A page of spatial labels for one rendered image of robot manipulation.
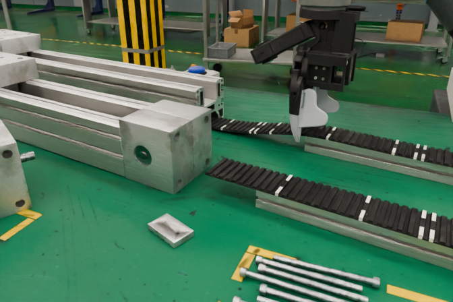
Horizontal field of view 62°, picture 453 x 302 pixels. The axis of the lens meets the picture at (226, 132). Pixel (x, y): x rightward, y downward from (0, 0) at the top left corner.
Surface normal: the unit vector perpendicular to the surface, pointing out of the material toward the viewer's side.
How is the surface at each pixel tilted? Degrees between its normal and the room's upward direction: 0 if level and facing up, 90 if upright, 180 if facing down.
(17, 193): 90
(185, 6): 90
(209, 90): 90
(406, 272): 0
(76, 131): 90
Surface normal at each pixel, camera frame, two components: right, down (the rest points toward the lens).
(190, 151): 0.87, 0.20
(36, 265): 0.00, -0.91
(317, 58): -0.50, 0.35
